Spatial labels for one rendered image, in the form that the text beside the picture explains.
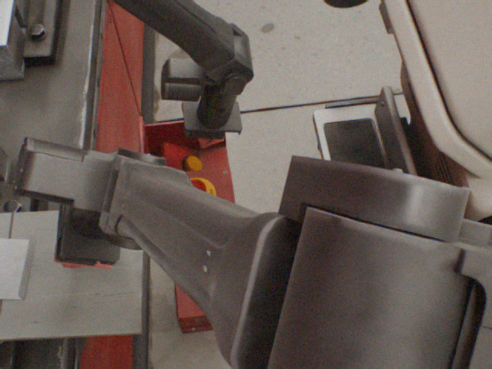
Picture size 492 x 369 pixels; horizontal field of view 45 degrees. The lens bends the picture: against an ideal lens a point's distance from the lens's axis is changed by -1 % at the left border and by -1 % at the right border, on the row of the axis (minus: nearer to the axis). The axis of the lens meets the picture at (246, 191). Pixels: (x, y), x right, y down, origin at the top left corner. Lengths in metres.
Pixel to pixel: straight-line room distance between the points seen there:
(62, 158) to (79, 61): 0.63
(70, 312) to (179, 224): 0.52
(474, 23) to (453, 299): 0.43
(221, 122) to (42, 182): 0.52
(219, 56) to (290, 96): 1.32
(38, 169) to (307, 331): 0.42
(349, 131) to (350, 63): 1.44
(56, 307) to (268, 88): 1.53
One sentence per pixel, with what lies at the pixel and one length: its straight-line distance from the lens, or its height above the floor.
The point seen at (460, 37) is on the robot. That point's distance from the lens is 0.59.
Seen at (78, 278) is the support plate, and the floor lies 1.00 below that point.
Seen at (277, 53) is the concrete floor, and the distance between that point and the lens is 2.31.
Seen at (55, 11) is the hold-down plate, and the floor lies 0.90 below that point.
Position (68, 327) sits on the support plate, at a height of 1.00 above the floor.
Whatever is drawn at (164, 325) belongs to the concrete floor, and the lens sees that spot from 1.83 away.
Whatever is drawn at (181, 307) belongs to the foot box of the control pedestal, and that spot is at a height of 0.12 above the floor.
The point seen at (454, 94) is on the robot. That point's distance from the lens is 0.57.
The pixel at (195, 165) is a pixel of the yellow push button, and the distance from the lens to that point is 1.19.
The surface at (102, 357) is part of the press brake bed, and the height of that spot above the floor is 0.63.
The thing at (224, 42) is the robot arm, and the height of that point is 1.10.
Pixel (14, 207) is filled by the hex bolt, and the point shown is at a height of 0.92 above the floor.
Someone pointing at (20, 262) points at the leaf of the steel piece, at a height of 1.00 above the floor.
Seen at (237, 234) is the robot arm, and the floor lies 1.54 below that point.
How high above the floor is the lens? 1.76
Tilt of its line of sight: 63 degrees down
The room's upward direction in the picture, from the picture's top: straight up
